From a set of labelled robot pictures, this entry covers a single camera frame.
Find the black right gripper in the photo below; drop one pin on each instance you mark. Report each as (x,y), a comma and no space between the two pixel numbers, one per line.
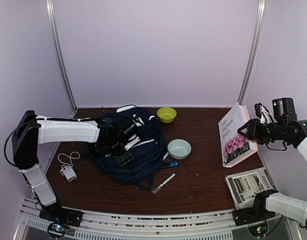
(252,130)

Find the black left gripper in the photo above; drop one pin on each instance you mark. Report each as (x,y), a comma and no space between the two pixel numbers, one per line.
(124,159)

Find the white book pink flowers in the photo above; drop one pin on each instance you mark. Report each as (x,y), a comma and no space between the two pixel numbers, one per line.
(233,152)

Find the navy blue student backpack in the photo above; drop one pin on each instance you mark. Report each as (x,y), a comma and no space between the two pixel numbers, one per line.
(136,155)

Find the black white photo magazine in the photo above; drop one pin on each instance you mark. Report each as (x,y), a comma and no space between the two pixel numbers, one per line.
(244,186)

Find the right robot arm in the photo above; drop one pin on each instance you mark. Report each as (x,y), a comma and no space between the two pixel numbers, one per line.
(283,125)

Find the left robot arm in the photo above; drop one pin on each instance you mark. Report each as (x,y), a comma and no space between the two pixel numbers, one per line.
(33,130)

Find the black blue highlighter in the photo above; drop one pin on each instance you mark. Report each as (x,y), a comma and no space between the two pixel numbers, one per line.
(169,165)

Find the white green marker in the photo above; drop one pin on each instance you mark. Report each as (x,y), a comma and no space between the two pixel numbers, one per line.
(159,187)

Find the pale blue ceramic bowl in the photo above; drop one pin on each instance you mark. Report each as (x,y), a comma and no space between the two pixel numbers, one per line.
(179,149)

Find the lime green bowl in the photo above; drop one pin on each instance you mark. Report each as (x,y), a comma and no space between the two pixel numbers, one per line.
(166,114)

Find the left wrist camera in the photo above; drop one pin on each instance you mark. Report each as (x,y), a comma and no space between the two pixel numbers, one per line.
(132,142)

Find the white charger with cable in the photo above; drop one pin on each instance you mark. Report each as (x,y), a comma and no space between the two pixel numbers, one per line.
(67,168)

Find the aluminium front rail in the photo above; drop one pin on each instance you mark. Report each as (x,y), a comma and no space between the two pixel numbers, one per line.
(95,225)

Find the right aluminium corner post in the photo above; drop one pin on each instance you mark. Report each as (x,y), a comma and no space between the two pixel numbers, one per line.
(254,49)

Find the aluminium corner post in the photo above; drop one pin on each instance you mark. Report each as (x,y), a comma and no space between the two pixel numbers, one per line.
(59,55)
(254,49)

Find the left aluminium corner post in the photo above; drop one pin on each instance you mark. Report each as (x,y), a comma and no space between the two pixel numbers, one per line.
(59,55)

